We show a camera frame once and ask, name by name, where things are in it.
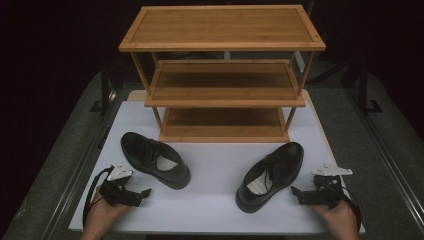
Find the person's left hand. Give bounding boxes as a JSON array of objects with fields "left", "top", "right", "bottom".
[{"left": 84, "top": 185, "right": 132, "bottom": 231}]

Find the black cable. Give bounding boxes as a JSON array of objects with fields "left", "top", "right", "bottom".
[
  {"left": 339, "top": 185, "right": 363, "bottom": 232},
  {"left": 82, "top": 165, "right": 115, "bottom": 228}
]

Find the black leather shoe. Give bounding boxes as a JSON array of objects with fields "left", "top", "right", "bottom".
[
  {"left": 120, "top": 131, "right": 192, "bottom": 191},
  {"left": 235, "top": 141, "right": 305, "bottom": 214}
]

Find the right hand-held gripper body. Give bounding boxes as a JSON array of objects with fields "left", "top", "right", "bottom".
[{"left": 297, "top": 163, "right": 354, "bottom": 210}]

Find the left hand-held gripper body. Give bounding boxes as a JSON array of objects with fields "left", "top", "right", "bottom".
[{"left": 99, "top": 162, "right": 144, "bottom": 208}]

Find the black metal stand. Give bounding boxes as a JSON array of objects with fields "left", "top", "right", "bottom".
[
  {"left": 89, "top": 63, "right": 118, "bottom": 117},
  {"left": 346, "top": 59, "right": 384, "bottom": 117}
]

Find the wooden three-tier shelf rack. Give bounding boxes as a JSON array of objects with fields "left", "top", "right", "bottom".
[{"left": 118, "top": 4, "right": 327, "bottom": 144}]

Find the person's right hand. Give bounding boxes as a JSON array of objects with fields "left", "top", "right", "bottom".
[{"left": 309, "top": 199, "right": 360, "bottom": 231}]

